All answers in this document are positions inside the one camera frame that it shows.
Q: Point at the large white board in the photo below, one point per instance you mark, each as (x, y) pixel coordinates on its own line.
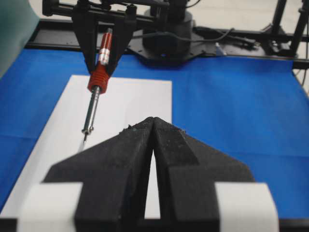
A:
(126, 102)

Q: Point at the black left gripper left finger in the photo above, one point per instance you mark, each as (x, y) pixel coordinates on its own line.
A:
(115, 176)

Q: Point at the teal backdrop curtain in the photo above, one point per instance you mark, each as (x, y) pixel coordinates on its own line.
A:
(17, 23)

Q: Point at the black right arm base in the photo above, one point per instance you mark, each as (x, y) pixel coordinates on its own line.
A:
(184, 41)

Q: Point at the red handled soldering iron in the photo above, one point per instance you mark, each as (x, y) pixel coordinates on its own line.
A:
(98, 82)

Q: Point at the blue table cloth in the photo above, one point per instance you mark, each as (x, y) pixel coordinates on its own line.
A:
(252, 109)

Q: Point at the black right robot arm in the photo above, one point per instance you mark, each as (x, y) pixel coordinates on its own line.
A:
(151, 14)

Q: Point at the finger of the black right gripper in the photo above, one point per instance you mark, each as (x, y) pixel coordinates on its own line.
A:
(85, 27)
(121, 36)

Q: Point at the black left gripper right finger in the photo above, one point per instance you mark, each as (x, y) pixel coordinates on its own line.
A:
(187, 170)

